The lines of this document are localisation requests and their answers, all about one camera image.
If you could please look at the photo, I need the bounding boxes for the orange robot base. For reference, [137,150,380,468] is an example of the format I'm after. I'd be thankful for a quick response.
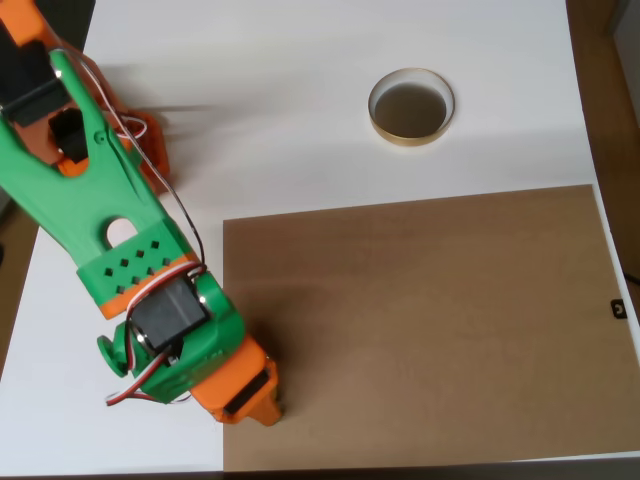
[97,64,177,196]

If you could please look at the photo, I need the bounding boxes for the round shallow tin dish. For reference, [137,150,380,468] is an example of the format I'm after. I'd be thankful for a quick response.
[367,67,457,148]

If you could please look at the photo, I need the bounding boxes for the brown cardboard board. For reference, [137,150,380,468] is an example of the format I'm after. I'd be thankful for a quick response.
[222,184,640,474]

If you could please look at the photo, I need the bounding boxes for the white panel sheet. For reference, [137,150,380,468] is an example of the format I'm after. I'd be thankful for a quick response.
[0,0,640,476]

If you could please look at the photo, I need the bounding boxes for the white red black servo cable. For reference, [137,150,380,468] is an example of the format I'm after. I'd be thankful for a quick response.
[104,344,194,409]

